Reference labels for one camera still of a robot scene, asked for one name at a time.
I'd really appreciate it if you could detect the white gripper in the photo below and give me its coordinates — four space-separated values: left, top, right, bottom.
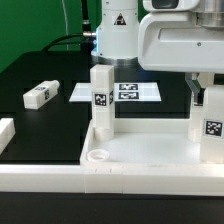
138 12 224 104

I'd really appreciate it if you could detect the white desk top tray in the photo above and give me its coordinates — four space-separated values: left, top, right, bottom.
80 118 217 166

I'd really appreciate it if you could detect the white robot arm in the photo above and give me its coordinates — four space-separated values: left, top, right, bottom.
92 0 224 94

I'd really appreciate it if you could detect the white front obstacle bar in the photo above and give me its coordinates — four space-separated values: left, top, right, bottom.
0 164 224 196

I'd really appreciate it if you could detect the white left obstacle block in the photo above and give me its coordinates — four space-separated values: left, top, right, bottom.
0 118 15 154

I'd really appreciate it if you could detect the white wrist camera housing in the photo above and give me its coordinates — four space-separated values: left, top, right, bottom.
143 0 200 12

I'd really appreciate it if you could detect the white marker base plate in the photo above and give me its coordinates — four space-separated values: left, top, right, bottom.
69 82 161 102

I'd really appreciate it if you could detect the black cable with connector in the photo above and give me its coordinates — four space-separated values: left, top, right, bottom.
41 0 98 53

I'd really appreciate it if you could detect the thin white cable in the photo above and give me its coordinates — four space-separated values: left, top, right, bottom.
61 0 70 52

